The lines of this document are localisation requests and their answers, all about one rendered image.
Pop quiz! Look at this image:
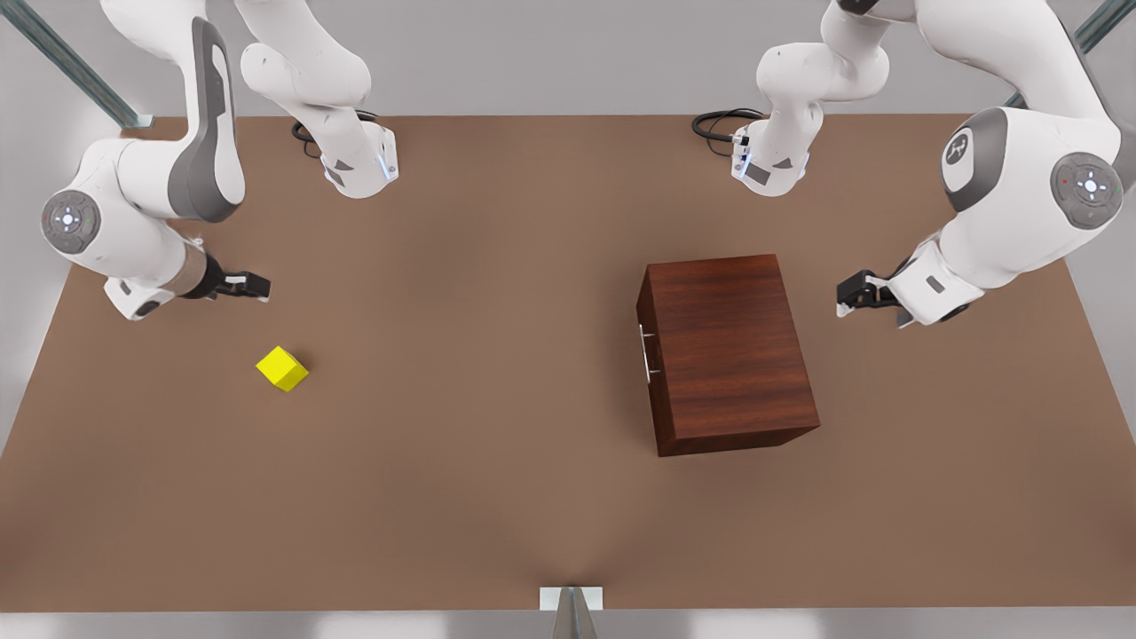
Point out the silver drawer handle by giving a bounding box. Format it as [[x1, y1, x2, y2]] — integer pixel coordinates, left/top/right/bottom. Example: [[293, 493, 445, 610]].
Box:
[[638, 324, 662, 385]]

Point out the black cable loop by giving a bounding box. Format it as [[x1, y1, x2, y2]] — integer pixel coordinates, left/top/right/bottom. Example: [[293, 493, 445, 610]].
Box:
[[291, 109, 381, 161], [691, 108, 768, 158]]

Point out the yellow cube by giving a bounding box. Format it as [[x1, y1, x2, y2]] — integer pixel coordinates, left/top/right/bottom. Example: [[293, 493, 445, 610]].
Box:
[[256, 346, 310, 393]]

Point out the dark wooden drawer box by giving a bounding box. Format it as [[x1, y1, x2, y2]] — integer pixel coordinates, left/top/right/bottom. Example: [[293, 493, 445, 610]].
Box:
[[635, 254, 821, 458]]

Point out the silver frame post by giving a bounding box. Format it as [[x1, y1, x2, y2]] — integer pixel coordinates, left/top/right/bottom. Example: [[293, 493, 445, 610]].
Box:
[[1005, 0, 1136, 111], [540, 586, 604, 639], [0, 0, 154, 130]]

